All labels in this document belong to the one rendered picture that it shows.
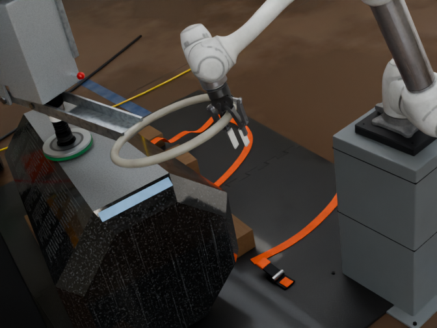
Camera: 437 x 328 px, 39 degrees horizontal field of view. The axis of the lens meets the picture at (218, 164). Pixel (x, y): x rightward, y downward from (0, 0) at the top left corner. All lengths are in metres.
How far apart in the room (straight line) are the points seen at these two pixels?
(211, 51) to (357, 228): 1.23
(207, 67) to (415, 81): 0.73
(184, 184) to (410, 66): 0.98
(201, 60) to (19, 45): 0.86
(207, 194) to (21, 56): 0.91
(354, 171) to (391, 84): 0.40
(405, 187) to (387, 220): 0.23
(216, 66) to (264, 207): 1.75
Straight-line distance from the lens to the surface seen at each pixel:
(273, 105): 4.40
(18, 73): 2.56
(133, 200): 2.41
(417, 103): 2.21
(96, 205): 2.41
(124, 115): 2.47
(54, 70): 2.56
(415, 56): 2.12
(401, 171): 2.40
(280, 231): 3.30
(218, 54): 1.83
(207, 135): 2.02
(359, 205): 2.67
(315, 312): 2.91
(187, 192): 2.50
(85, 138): 2.76
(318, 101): 4.38
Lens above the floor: 2.21
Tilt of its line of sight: 35 degrees down
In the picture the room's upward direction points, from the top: 12 degrees counter-clockwise
